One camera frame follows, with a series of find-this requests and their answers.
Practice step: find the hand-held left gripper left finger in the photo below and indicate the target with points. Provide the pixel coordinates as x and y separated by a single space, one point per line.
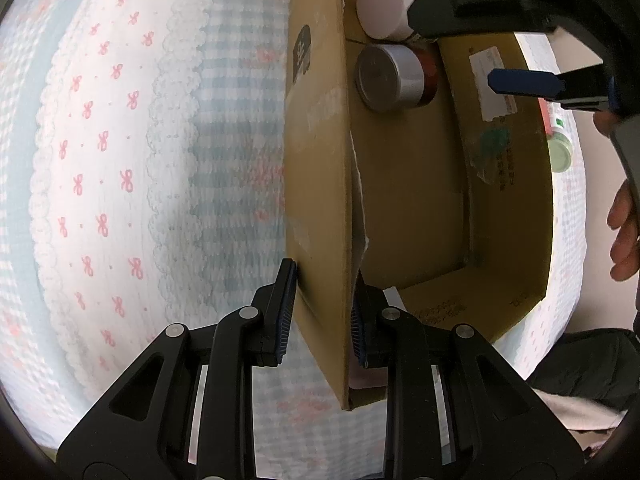
286 310

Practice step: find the brown cardboard box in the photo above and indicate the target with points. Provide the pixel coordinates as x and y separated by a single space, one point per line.
320 210

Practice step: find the pale green jar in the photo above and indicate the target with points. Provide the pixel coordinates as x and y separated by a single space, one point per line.
560 152

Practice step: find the white-capped green label bottle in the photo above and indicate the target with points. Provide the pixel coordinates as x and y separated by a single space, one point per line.
385 5

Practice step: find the bow-print checked blanket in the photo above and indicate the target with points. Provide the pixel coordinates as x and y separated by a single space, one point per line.
125 160

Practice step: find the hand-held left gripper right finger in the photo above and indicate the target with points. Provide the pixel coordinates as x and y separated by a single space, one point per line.
357 330

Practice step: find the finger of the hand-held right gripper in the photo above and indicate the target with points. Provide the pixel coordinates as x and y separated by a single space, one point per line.
475 10
525 82

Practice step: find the person's right hand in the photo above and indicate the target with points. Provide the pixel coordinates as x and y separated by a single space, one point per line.
625 230

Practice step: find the silver-lidded red jar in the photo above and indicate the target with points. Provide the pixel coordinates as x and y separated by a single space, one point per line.
385 77

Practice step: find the light cloth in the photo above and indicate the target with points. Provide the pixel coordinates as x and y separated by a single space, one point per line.
575 420

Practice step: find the dark cloth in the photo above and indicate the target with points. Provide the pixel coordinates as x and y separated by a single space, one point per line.
585 365

